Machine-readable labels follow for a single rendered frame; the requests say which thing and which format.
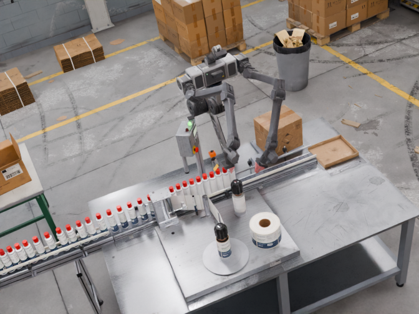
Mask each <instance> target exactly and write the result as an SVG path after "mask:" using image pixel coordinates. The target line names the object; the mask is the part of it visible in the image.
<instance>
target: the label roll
mask: <svg viewBox="0 0 419 314"><path fill-rule="evenodd" d="M249 226H250V231H251V240H252V242H253V244H254V245H255V246H256V247H258V248H260V249H272V248H274V247H276V246H277V245H278V244H279V243H280V241H281V225H280V220H279V218H278V217H277V216H276V215H275V214H273V213H271V212H260V213H258V214H256V215H254V216H253V217H252V218H251V220H250V222H249Z"/></svg>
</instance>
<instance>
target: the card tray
mask: <svg viewBox="0 0 419 314"><path fill-rule="evenodd" d="M308 151H309V152H311V153H312V154H313V155H317V157H316V158H317V160H318V162H319V163H320V164H321V165H322V166H323V167H324V168H325V169H326V168H328V167H331V166H333V165H336V164H339V163H341V162H344V161H347V160H348V159H352V158H354V157H356V156H358V155H359V152H358V151H357V150H356V149H355V148H354V147H353V146H352V145H351V144H350V143H349V142H348V141H347V140H346V139H345V138H344V137H343V136H342V135H337V136H335V137H332V138H329V139H327V140H324V141H321V142H319V143H316V144H314V145H312V146H311V147H309V148H308Z"/></svg>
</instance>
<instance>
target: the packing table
mask: <svg viewBox="0 0 419 314"><path fill-rule="evenodd" d="M19 150H20V152H21V158H22V161H23V163H24V165H25V167H26V169H27V171H28V173H29V175H30V177H31V179H32V181H30V182H28V183H26V184H23V185H22V186H19V187H18V188H16V189H13V190H11V191H9V192H7V193H5V194H3V195H1V196H0V213H2V212H4V211H7V210H10V209H12V208H14V207H16V206H19V205H21V204H24V203H26V202H28V201H31V200H33V199H36V201H37V203H38V205H39V207H40V209H41V211H42V213H43V214H42V215H40V216H37V217H35V218H33V219H31V220H29V221H26V222H24V223H22V224H19V225H17V226H15V227H12V228H10V229H8V230H6V231H4V232H1V233H0V238H1V237H3V236H6V235H8V234H10V233H12V232H14V231H17V230H19V229H22V228H23V227H26V226H28V225H30V224H33V223H35V222H37V221H39V220H41V219H44V218H45V219H46V221H47V223H48V225H49V227H50V229H51V231H52V233H53V235H54V237H55V239H56V241H57V242H59V239H58V237H57V235H56V234H57V232H56V230H55V229H56V226H55V224H54V221H53V219H52V216H51V214H50V211H49V203H48V202H47V199H46V197H45V195H44V190H43V188H42V185H41V182H40V180H39V177H38V175H37V172H36V169H35V167H34V165H33V162H32V160H31V157H30V155H29V152H28V150H27V147H26V144H25V143H22V144H20V145H19Z"/></svg>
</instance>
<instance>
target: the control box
mask: <svg viewBox="0 0 419 314"><path fill-rule="evenodd" d="M188 122H189V121H182V122H181V125H180V127H179V129H178V131H177V133H176V140H177V143H178V149H179V152H180V156H186V157H193V156H194V155H195V151H194V148H196V147H198V144H199V142H200V141H199V138H197V140H196V143H195V141H194V137H193V129H194V127H195V124H196V122H194V121H192V122H191V124H192V125H191V126H188ZM186 128H188V129H189V132H186V131H185V129H186ZM196 133H197V132H196ZM195 136H196V135H195Z"/></svg>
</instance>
